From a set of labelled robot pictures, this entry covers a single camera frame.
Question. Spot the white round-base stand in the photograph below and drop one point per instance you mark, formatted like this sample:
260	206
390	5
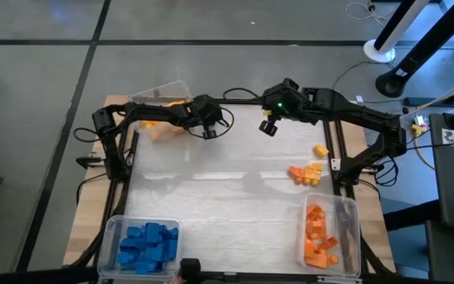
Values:
378	51

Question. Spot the black aluminium table frame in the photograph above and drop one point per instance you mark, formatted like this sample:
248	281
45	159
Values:
227	101

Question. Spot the clear plastic bin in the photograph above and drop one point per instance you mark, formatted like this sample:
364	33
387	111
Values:
148	92
106	244
347	236

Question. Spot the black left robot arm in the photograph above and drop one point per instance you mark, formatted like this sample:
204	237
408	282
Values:
144	112

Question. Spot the black side table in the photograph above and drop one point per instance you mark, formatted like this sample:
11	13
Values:
453	177

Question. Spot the small white tag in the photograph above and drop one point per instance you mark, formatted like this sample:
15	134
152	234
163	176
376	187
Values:
359	99

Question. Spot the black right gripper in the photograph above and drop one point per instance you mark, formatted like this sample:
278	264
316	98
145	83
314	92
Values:
286	100

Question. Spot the black round-base stand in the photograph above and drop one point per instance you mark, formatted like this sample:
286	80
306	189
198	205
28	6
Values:
392	84

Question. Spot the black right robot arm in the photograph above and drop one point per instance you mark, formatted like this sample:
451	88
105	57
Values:
369	118

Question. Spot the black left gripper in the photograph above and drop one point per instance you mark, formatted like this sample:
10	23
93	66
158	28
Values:
206	112

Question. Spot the blue toy block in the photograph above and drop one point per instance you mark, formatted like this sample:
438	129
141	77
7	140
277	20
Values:
126	258
153	232
134	232
153	254
172	232
145	268
130	244
170	249

